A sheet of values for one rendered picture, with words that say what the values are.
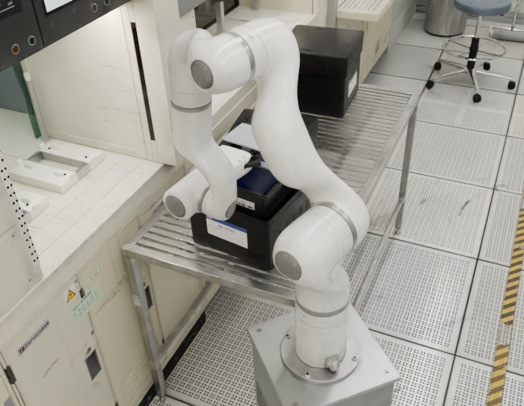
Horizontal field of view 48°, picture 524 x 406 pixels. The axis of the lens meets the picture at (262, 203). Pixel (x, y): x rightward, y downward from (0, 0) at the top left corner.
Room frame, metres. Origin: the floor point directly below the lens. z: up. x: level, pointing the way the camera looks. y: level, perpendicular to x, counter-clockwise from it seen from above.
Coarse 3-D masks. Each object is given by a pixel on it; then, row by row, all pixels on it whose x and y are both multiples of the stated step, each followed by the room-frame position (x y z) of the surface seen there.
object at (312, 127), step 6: (240, 114) 1.92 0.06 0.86; (246, 114) 1.92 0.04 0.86; (252, 114) 1.92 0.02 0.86; (240, 120) 1.88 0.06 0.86; (246, 120) 1.88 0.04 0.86; (306, 120) 1.86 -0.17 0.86; (312, 120) 1.86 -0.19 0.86; (234, 126) 1.83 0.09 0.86; (306, 126) 1.81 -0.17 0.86; (312, 126) 1.81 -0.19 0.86; (228, 132) 1.80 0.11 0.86; (312, 132) 1.78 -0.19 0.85; (312, 138) 1.78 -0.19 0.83
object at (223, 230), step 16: (288, 208) 1.28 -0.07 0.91; (304, 208) 1.36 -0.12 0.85; (192, 224) 1.34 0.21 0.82; (208, 224) 1.30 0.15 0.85; (224, 224) 1.27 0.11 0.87; (240, 224) 1.24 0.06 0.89; (256, 224) 1.21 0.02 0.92; (272, 224) 1.21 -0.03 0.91; (288, 224) 1.28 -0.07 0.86; (208, 240) 1.31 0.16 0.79; (224, 240) 1.28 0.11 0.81; (240, 240) 1.24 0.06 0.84; (256, 240) 1.21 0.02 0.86; (272, 240) 1.21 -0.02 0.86; (240, 256) 1.25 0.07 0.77; (256, 256) 1.22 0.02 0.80
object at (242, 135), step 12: (240, 132) 1.41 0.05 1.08; (240, 144) 1.35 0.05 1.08; (252, 144) 1.34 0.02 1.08; (252, 156) 1.37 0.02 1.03; (264, 168) 1.35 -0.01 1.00; (240, 192) 1.28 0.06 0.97; (252, 192) 1.26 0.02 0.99; (276, 192) 1.29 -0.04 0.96; (288, 192) 1.34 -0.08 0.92; (240, 204) 1.28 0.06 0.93; (252, 204) 1.26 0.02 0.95; (264, 204) 1.24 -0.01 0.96; (276, 204) 1.29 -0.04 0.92; (252, 216) 1.26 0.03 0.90; (264, 216) 1.24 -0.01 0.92
